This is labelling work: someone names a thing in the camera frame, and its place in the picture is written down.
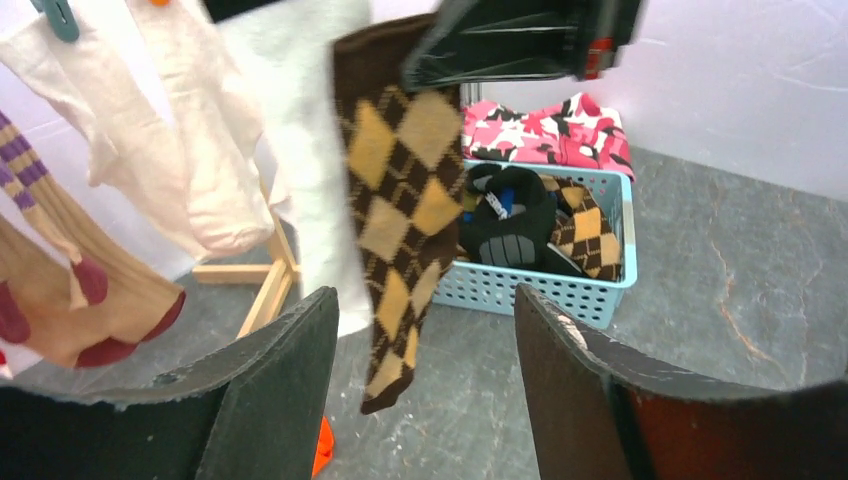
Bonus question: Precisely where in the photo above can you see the light blue laundry basket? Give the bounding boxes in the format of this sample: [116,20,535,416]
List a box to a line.
[433,163,638,329]

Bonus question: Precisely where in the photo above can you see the black grey sock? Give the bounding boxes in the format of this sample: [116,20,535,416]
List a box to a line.
[457,163,586,278]

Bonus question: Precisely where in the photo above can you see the white sock with black stripes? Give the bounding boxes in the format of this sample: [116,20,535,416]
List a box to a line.
[219,0,372,336]

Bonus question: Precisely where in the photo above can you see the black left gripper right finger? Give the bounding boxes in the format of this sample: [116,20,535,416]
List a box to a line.
[514,284,847,479]

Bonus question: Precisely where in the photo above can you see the purple tan striped sock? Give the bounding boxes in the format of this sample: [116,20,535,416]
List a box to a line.
[1,115,109,309]

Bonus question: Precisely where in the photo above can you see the wooden drying rack frame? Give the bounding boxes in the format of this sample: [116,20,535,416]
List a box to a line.
[192,209,300,340]

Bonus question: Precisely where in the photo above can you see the pink camouflage trousers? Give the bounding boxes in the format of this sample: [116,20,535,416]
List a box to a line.
[461,93,635,179]

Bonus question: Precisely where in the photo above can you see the hanging white sock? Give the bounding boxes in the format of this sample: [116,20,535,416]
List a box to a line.
[127,1,274,257]
[1,14,211,260]

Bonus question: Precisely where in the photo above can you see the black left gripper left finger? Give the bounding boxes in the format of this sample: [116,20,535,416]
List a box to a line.
[1,287,339,480]

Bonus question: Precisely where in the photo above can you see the orange cloth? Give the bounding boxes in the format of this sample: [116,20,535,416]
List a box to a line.
[312,416,335,479]

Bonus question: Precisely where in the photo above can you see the teal clothes peg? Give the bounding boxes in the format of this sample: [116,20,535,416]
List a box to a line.
[31,0,80,43]

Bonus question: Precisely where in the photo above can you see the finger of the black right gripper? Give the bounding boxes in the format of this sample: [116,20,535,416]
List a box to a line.
[401,0,641,91]

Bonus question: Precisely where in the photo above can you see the tan sock maroon toe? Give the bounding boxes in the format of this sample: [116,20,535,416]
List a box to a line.
[1,179,186,368]

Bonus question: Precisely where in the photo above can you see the brown argyle sock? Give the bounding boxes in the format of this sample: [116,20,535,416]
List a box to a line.
[332,14,464,415]
[540,174,622,282]

